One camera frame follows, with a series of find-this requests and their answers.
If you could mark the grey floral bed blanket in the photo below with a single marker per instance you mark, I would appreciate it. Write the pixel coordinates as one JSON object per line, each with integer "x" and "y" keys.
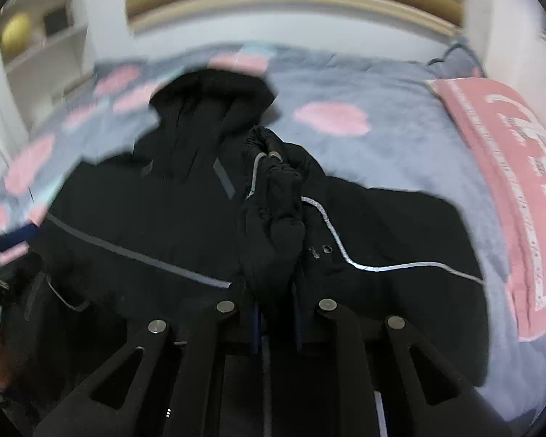
{"x": 369, "y": 120}

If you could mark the yellow ball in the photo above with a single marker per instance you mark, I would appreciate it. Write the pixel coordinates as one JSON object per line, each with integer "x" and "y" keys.
{"x": 16, "y": 34}

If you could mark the pink pillow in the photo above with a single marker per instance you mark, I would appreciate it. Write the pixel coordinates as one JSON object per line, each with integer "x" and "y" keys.
{"x": 509, "y": 144}

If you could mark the white bookshelf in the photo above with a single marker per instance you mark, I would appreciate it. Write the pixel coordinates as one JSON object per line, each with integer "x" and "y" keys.
{"x": 35, "y": 81}

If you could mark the black box on shelf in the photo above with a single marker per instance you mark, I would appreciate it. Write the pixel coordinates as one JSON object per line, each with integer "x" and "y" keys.
{"x": 56, "y": 21}

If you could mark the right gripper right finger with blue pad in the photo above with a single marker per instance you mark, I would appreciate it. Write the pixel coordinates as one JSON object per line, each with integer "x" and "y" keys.
{"x": 368, "y": 378}

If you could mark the black hooded jacket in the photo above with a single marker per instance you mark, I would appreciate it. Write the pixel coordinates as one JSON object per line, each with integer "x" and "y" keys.
{"x": 213, "y": 206}

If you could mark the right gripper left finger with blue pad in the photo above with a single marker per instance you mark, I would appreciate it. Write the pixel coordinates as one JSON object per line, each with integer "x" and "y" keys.
{"x": 157, "y": 385}

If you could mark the grey pillow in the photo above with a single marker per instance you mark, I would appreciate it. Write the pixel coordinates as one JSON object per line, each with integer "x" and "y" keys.
{"x": 458, "y": 61}

